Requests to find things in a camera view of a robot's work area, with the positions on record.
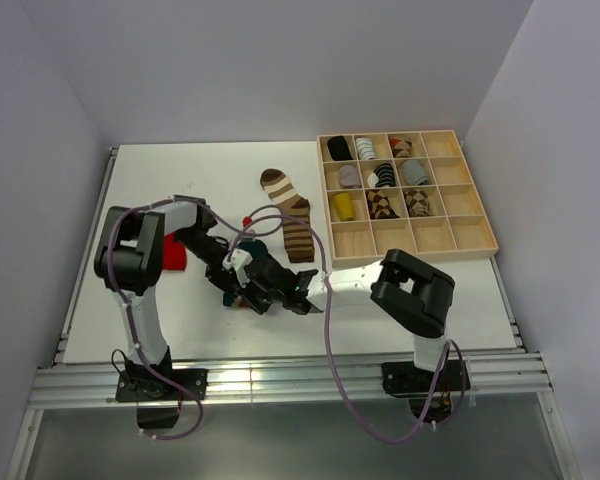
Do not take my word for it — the rolled brown argyle sock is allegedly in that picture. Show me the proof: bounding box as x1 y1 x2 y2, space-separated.
366 190 399 220

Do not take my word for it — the dark green reindeer sock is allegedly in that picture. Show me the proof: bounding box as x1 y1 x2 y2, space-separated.
222 240 268 308

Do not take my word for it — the brown striped sock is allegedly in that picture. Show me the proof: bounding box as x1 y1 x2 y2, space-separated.
260 168 315 264

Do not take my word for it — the aluminium frame rail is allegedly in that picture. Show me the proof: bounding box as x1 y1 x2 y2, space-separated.
27 351 553 410

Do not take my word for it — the rolled black striped sock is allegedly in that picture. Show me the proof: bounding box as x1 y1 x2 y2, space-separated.
367 162 397 188

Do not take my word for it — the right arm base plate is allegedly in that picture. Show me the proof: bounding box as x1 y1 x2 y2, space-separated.
381 359 471 398

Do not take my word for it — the wooden compartment tray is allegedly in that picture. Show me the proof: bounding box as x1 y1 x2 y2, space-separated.
318 130 499 267

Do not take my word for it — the rolled yellow sock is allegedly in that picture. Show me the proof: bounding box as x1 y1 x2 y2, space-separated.
332 192 356 222

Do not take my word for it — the rolled dark argyle sock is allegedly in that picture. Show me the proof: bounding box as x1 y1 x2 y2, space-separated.
404 188 435 218

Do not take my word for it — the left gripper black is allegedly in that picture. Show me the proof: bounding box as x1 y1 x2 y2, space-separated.
175 227 238 299

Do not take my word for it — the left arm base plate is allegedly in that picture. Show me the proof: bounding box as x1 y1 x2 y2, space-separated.
115 363 208 403

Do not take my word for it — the red sock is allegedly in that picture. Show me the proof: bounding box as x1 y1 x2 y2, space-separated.
162 233 187 272

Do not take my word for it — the rolled orange argyle sock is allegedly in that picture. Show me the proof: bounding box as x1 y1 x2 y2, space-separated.
388 136 413 158

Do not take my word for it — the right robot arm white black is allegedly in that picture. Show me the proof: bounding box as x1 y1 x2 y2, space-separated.
225 249 455 390

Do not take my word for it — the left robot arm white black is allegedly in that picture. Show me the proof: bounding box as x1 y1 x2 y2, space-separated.
94 195 241 399

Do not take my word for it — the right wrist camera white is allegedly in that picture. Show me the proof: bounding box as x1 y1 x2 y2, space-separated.
222 248 253 275

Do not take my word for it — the rolled white striped sock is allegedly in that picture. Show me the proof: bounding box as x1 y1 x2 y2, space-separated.
355 137 377 161

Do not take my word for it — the rolled grey beige sock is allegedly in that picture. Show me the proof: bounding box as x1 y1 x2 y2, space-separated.
338 164 362 189

